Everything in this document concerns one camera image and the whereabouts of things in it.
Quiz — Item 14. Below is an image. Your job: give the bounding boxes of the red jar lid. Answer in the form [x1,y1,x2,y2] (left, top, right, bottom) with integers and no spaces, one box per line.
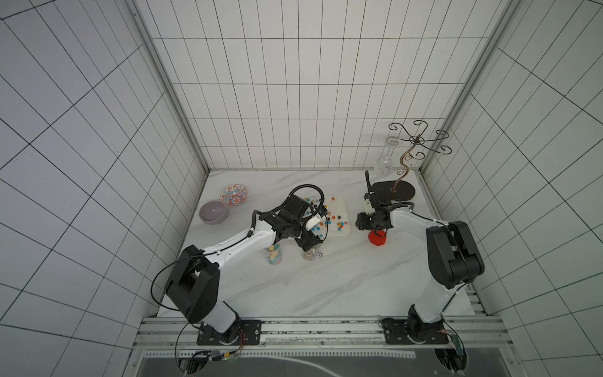
[368,230,387,246]

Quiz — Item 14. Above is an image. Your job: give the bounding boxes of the jar of pastel candies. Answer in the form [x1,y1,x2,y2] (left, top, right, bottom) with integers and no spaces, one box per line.
[265,243,283,265]

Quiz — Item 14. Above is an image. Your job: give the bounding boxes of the jar of small dark candies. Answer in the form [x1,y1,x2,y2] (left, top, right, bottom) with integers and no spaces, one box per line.
[303,248,323,262]

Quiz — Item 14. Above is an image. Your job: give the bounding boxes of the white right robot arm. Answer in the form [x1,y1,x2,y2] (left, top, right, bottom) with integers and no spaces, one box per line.
[356,171,485,334]

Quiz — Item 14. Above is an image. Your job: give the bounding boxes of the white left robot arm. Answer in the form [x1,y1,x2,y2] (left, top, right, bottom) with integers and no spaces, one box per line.
[164,184,328,341]

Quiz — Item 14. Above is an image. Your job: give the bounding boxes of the copper wine glass rack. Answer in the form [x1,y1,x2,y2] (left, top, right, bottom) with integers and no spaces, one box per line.
[365,119,452,205]

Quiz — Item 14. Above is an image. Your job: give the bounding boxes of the white plastic tray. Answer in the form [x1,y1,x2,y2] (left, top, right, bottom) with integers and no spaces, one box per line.
[301,195,353,237]

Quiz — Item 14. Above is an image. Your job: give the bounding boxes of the clear hanging wine glass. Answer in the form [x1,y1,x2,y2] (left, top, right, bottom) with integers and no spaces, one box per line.
[375,136,401,178]

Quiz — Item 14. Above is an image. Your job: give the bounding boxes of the colourful patterned bowl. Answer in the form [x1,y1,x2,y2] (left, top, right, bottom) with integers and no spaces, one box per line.
[220,184,248,207]

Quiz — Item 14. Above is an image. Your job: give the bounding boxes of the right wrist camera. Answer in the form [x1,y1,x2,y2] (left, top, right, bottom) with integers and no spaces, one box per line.
[364,193,375,215]

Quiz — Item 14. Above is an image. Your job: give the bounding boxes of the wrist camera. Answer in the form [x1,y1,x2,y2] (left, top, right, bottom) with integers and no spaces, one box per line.
[305,214,328,231]
[364,193,375,215]

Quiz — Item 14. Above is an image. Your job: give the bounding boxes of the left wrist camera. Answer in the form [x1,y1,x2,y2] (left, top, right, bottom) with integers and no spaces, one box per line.
[305,214,328,231]

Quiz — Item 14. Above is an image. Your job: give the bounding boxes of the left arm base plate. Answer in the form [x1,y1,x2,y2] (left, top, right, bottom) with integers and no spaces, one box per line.
[196,319,262,346]

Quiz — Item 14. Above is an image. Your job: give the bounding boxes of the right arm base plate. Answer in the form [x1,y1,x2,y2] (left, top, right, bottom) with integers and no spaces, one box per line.
[380,317,449,346]

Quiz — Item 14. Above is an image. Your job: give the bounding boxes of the aluminium mounting rail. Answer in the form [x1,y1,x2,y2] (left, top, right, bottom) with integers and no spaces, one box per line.
[133,316,512,352]

